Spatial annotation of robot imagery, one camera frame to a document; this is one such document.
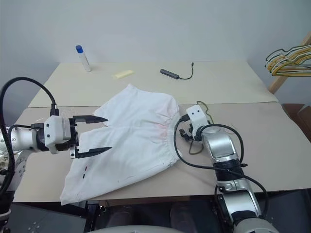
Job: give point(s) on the black metal table frame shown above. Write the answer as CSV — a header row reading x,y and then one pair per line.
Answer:
x,y
91,216

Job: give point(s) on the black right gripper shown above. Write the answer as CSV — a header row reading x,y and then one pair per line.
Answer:
x,y
188,133

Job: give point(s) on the pale yellow block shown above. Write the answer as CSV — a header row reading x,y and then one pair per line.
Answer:
x,y
123,74

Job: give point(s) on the white shorts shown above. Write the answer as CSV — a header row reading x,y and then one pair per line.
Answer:
x,y
126,136

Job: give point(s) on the silver robot torso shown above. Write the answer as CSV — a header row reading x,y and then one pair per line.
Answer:
x,y
136,229

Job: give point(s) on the wooden clothes rack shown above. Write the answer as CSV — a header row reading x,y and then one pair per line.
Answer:
x,y
279,81

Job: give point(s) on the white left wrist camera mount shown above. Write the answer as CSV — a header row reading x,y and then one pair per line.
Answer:
x,y
54,131

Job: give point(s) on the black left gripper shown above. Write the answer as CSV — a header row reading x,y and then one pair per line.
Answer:
x,y
74,138

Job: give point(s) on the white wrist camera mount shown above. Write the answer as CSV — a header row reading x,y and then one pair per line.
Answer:
x,y
54,131
196,115

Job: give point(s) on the white bottle with blue cap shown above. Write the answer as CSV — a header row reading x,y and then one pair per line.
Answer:
x,y
84,59

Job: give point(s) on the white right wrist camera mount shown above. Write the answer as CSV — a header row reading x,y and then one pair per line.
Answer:
x,y
196,115

